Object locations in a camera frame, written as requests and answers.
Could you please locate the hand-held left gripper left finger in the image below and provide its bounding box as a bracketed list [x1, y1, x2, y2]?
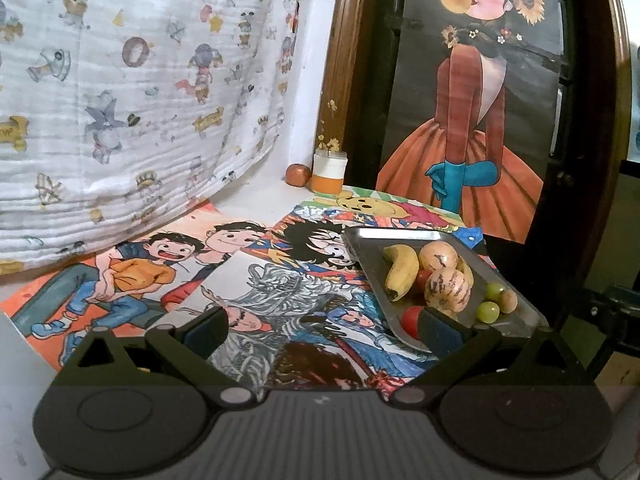
[62, 305, 259, 407]

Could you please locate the small reddish apple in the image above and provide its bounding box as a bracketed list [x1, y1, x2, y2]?
[285, 163, 311, 188]

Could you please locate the white and orange jar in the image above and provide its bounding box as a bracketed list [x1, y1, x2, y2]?
[311, 150, 347, 195]

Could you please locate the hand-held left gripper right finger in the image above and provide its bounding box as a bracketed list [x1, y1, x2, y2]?
[391, 306, 583, 407]

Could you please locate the white cartoon printed blanket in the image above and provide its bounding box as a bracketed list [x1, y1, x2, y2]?
[0, 0, 307, 277]

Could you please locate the large yellow banana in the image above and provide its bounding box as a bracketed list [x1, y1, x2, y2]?
[384, 244, 420, 302]

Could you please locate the wall poster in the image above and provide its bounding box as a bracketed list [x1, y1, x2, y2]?
[377, 0, 563, 243]

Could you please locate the metal tray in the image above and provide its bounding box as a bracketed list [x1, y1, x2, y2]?
[342, 226, 548, 353]

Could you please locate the small brownish banana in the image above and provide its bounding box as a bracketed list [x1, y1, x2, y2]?
[456, 255, 475, 288]

